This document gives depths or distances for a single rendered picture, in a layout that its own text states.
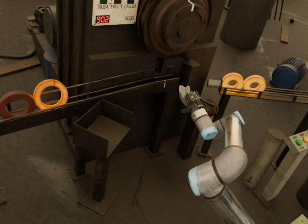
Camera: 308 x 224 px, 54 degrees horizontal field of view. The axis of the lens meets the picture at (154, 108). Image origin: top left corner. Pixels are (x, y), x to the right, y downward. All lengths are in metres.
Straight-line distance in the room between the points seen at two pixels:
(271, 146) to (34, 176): 1.64
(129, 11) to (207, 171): 0.99
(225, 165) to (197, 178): 0.13
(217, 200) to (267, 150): 0.97
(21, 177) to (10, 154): 0.24
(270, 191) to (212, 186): 1.17
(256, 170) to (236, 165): 1.10
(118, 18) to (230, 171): 1.02
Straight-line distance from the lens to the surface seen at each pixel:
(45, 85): 1.75
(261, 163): 2.35
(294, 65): 3.90
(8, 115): 1.77
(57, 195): 2.17
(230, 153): 1.32
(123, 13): 1.78
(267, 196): 2.49
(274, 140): 2.22
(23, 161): 2.38
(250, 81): 2.22
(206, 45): 2.25
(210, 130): 1.72
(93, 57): 1.81
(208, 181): 1.31
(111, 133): 1.70
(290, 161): 2.25
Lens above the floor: 1.75
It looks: 37 degrees down
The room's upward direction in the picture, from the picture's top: 13 degrees clockwise
